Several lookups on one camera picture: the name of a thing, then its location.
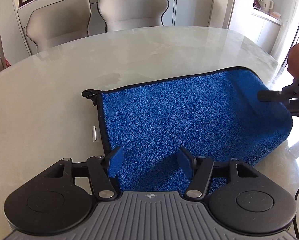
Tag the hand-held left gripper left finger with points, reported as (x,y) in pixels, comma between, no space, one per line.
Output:
(114,161)

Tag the white counter cabinet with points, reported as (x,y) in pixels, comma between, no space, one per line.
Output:
(265,30)

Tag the grey upholstered dining chair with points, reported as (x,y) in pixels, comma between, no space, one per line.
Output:
(133,7)
(58,22)

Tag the red patterned cloth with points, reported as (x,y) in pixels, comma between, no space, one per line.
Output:
(6,63)

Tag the blue towel with black trim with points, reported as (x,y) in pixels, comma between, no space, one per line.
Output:
(189,122)

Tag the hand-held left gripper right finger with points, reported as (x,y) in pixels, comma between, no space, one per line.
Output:
(185,161)

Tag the white electric kettle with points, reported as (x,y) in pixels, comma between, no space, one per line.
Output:
(266,3)

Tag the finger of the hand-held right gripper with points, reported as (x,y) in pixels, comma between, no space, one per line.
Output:
(272,96)

